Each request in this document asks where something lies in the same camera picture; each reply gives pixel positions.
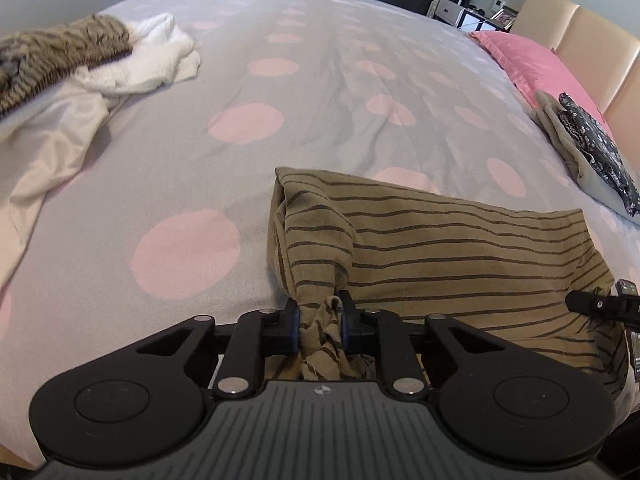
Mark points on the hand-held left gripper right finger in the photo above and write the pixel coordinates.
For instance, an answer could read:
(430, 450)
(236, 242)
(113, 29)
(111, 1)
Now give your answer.
(346, 320)

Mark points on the cream satin garment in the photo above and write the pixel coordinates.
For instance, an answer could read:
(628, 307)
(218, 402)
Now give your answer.
(50, 135)

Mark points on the folded beige garment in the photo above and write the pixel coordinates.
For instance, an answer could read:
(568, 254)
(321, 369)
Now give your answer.
(550, 125)

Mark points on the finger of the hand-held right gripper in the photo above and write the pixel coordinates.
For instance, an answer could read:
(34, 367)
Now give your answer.
(600, 306)
(627, 287)

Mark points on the white bedside shelf unit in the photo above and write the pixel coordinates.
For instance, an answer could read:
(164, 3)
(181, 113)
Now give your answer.
(445, 10)

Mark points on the beige padded headboard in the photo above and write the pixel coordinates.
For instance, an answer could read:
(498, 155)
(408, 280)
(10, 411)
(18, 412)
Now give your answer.
(590, 35)

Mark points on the folded dark floral garment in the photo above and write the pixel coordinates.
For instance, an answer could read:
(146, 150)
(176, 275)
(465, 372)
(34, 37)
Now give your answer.
(595, 145)

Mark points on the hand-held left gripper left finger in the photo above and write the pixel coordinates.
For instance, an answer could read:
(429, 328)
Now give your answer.
(295, 322)

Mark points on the brown zebra-striped garment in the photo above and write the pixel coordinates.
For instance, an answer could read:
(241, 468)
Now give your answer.
(60, 55)

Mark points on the white textured garment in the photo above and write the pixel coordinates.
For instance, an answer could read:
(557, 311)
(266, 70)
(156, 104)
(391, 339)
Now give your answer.
(160, 55)

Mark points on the tan striped button shirt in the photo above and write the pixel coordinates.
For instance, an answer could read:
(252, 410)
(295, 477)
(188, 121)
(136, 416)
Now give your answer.
(450, 240)

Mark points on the grey pink-dotted bed blanket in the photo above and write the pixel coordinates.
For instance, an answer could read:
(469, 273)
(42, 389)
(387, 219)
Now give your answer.
(300, 110)

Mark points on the small photo frame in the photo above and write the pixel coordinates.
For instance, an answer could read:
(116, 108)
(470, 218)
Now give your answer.
(505, 17)

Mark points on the pink pillow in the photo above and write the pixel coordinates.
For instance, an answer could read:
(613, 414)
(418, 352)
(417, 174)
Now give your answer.
(530, 65)

